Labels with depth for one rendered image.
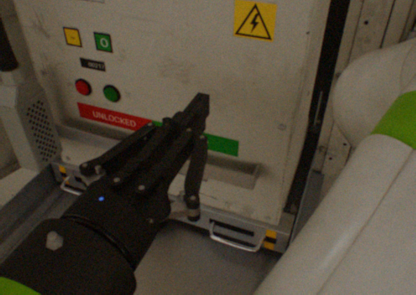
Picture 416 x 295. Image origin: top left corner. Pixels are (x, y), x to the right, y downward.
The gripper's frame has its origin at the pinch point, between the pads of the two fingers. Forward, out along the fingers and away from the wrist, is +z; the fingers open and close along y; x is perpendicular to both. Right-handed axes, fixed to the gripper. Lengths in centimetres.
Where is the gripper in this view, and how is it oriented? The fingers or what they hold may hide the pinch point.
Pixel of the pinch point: (192, 118)
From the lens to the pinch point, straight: 45.1
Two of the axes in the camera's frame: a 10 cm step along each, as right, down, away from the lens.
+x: 0.0, -7.9, -6.2
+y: 9.3, 2.3, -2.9
